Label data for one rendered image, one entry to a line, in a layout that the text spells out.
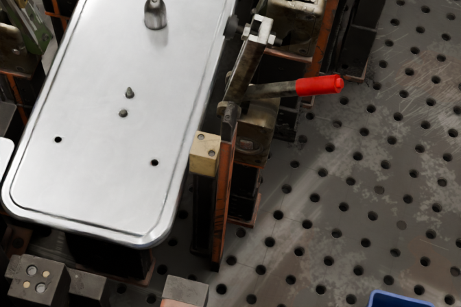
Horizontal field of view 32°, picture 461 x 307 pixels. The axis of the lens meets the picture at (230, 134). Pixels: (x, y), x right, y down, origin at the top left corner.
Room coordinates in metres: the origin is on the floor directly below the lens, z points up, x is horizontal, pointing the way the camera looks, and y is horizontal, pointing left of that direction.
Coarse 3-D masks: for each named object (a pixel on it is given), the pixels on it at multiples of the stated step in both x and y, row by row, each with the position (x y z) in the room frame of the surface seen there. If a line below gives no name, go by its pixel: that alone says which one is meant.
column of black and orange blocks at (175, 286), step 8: (168, 280) 0.22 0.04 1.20; (176, 280) 0.22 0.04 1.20; (184, 280) 0.22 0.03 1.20; (192, 280) 0.22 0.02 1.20; (168, 288) 0.21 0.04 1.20; (176, 288) 0.21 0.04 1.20; (184, 288) 0.22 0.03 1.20; (192, 288) 0.22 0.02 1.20; (200, 288) 0.22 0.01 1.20; (208, 288) 0.22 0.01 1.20; (168, 296) 0.21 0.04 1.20; (176, 296) 0.21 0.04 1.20; (184, 296) 0.21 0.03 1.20; (192, 296) 0.21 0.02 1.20; (200, 296) 0.21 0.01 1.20; (208, 296) 0.22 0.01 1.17; (168, 304) 0.20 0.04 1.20; (176, 304) 0.20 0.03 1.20; (184, 304) 0.20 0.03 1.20; (192, 304) 0.20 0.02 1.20; (200, 304) 0.20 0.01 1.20
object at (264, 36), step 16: (256, 16) 0.52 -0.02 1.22; (224, 32) 0.50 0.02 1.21; (240, 32) 0.51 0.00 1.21; (256, 32) 0.51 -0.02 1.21; (272, 32) 0.51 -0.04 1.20; (256, 48) 0.49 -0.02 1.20; (240, 64) 0.49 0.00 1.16; (256, 64) 0.49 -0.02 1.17; (240, 80) 0.49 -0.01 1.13; (224, 96) 0.50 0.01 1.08; (240, 96) 0.49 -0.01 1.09
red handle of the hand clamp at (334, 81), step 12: (264, 84) 0.51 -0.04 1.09; (276, 84) 0.51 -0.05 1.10; (288, 84) 0.50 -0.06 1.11; (300, 84) 0.50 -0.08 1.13; (312, 84) 0.49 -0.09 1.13; (324, 84) 0.49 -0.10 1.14; (336, 84) 0.49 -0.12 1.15; (252, 96) 0.50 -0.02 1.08; (264, 96) 0.50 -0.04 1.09; (276, 96) 0.49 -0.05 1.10; (288, 96) 0.49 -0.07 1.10; (300, 96) 0.49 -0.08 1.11
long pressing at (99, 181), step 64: (128, 0) 0.69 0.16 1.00; (192, 0) 0.70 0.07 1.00; (64, 64) 0.57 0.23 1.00; (128, 64) 0.58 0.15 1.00; (192, 64) 0.59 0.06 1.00; (64, 128) 0.47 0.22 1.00; (128, 128) 0.48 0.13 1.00; (192, 128) 0.49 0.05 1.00; (0, 192) 0.38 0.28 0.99; (64, 192) 0.38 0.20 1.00; (128, 192) 0.39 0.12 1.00
